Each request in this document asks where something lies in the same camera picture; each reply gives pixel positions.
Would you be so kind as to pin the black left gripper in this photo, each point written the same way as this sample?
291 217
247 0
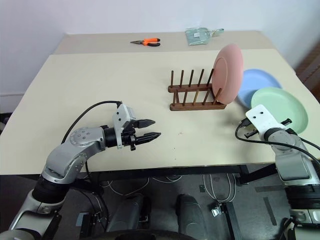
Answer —
130 137

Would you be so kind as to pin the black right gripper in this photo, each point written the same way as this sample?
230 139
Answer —
250 133

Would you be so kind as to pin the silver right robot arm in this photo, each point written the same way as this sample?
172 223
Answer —
292 165

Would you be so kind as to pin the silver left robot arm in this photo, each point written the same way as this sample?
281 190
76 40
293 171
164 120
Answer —
75 140

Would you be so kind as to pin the wooden dish rack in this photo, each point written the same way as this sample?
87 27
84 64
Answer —
197 107

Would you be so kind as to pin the green plate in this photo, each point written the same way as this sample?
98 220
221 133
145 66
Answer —
285 105

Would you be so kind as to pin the blue plate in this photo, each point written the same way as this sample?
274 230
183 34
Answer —
257 81

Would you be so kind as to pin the black floor tape strip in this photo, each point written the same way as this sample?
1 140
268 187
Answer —
270 211
268 188

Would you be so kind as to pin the pink plate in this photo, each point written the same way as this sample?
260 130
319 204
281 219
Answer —
228 75

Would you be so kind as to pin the dark rounded robot leg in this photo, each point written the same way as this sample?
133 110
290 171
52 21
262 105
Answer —
128 212
191 212

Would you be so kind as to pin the small grey box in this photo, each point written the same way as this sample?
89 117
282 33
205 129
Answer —
83 220

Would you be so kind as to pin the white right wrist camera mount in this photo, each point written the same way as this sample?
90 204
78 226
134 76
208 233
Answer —
265 120

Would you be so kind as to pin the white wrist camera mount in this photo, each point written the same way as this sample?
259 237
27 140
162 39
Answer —
122 113
265 120

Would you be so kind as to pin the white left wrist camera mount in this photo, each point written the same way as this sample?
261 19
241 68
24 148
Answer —
122 113

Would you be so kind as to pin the metal floor bracket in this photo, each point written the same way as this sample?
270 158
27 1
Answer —
217 209

